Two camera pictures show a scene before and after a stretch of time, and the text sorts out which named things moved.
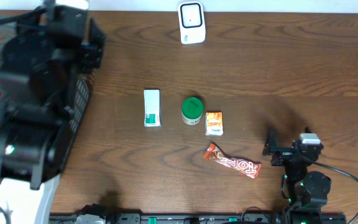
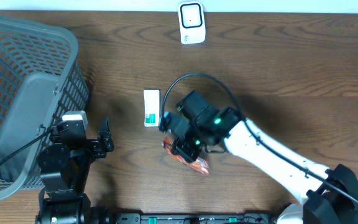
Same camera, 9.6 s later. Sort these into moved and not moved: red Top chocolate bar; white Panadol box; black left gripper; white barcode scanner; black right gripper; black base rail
Moved: red Top chocolate bar; black right gripper; black left gripper
Not moved: black base rail; white Panadol box; white barcode scanner
